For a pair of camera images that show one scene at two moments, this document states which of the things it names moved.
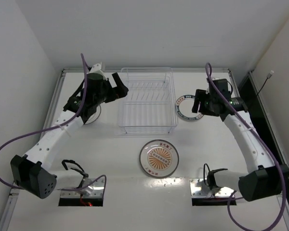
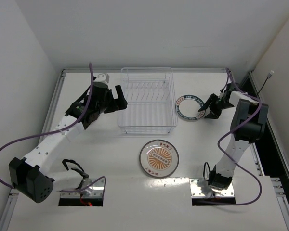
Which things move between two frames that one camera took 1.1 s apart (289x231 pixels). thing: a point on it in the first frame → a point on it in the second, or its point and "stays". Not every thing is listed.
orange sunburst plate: x=159 y=158 stays
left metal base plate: x=94 y=189 stays
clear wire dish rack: x=150 y=107 stays
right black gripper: x=202 y=102 → x=216 y=104
